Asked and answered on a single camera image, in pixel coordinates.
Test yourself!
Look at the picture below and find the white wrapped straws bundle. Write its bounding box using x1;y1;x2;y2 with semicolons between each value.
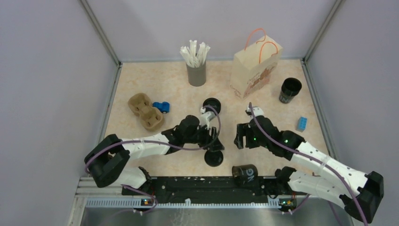
180;40;211;68

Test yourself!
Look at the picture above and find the teddy bear paper bag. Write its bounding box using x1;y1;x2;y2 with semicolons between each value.
230;28;283;99

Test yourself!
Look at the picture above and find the blue toy car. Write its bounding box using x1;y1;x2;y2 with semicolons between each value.
152;102;170;114

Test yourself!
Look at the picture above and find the translucent brown plastic cup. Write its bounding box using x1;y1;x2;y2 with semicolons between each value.
231;164;258;186

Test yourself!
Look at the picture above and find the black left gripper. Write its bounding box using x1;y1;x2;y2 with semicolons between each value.
184;124;224;152

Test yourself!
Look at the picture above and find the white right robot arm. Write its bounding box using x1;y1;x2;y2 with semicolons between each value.
234;115;384;224

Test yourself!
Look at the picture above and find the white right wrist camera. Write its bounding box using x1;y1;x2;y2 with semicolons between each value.
245;106;264;118

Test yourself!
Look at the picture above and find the black paper cup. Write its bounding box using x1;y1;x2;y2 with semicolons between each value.
279;78;302;104

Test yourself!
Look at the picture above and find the brown pulp cup carrier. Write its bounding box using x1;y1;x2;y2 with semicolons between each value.
128;93;165;132

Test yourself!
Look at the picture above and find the black coffee cup lid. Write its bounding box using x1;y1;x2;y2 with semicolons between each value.
204;151;223;167

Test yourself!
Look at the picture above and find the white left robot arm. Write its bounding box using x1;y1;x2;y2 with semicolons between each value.
84;111;224;195

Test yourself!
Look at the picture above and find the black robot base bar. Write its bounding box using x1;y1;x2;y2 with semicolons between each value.
140;176;300;204

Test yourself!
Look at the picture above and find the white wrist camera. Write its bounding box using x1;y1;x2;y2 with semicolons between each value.
199;107;216;129
245;106;264;118

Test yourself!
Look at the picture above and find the aluminium frame rail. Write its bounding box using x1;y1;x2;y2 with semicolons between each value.
67;0;121;226

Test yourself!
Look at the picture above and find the blue toy brick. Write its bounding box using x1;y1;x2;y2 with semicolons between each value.
296;117;308;132

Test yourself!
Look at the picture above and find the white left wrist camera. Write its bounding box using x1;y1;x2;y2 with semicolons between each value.
199;107;216;129

